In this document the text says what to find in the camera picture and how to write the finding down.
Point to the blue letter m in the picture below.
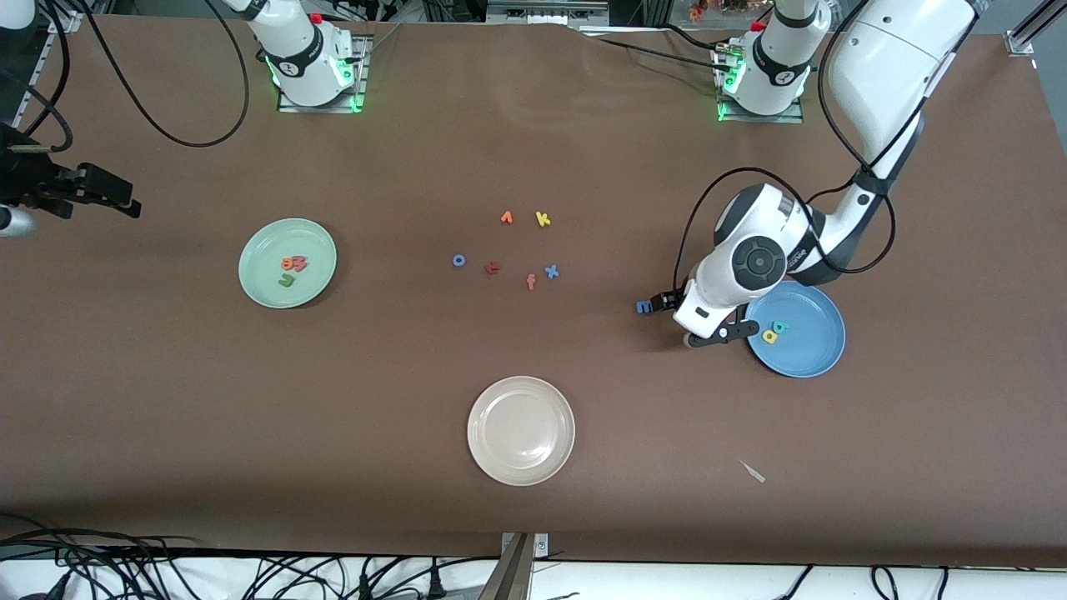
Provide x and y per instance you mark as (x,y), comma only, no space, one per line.
(644,308)

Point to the grey metal pole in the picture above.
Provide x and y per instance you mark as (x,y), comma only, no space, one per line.
(510,575)

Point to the green plate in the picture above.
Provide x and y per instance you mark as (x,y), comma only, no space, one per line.
(317,250)

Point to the brown table cover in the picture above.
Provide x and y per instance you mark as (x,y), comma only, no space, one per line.
(167,417)

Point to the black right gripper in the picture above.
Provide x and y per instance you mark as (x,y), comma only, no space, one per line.
(25,182)

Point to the aluminium frame rail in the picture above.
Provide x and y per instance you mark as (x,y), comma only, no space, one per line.
(27,100)

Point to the white paper scrap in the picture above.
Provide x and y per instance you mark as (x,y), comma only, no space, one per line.
(753,472)

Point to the silver bracket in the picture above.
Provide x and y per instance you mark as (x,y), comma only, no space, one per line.
(542,546)

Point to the beige plate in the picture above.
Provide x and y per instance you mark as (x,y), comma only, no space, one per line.
(521,431)

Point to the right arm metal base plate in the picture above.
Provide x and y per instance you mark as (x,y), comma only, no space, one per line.
(364,79)

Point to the orange object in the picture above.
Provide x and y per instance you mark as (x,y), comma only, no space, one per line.
(697,10)

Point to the grey metal frame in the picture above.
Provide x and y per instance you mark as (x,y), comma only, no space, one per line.
(546,10)

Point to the blue plate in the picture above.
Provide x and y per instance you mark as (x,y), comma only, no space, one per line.
(813,346)

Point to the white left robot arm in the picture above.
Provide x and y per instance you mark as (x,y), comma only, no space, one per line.
(884,75)

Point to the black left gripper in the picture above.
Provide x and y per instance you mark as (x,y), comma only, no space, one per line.
(673,299)

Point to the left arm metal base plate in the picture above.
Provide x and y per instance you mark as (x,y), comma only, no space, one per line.
(796,115)

